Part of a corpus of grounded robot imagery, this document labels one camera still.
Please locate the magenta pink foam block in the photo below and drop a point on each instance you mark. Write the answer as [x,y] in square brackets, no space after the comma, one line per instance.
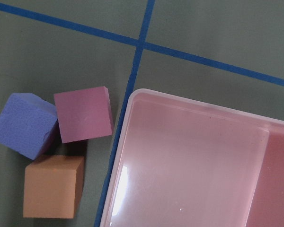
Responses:
[84,114]

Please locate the pink plastic tray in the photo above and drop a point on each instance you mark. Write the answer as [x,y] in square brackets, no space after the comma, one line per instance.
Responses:
[185,163]

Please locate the purple foam block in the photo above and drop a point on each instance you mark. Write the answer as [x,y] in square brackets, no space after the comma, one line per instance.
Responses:
[27,124]

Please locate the orange foam block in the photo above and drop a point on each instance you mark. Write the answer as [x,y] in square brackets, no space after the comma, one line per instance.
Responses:
[53,186]

